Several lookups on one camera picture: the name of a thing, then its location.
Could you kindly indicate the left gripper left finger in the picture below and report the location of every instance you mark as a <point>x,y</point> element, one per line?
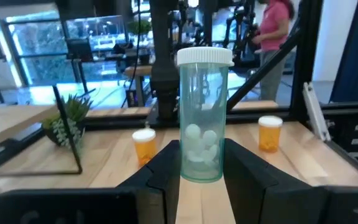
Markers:
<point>73,207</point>

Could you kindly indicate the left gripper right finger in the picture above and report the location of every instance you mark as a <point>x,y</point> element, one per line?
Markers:
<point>275,205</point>

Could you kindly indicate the orange pill bottle white cap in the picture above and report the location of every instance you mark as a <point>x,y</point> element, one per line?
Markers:
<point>145,149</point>
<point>269,140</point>

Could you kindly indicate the teal pill bottle white cap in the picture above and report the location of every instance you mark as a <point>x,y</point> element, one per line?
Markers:
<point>204,109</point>

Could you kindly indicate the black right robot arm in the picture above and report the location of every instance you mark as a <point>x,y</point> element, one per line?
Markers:
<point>163,77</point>

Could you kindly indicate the white aluminium bar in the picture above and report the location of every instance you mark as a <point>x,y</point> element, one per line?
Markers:
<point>315,112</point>

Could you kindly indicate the potted green succulent plant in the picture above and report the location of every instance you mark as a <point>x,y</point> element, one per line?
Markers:
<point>73,109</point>

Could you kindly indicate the person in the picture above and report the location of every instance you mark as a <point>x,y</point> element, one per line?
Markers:
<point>273,25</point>

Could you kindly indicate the round wooden stool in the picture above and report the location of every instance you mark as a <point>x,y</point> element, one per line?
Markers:
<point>137,71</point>

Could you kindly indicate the wooden shelf black metal frame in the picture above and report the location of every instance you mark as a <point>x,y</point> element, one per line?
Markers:
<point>11,121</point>

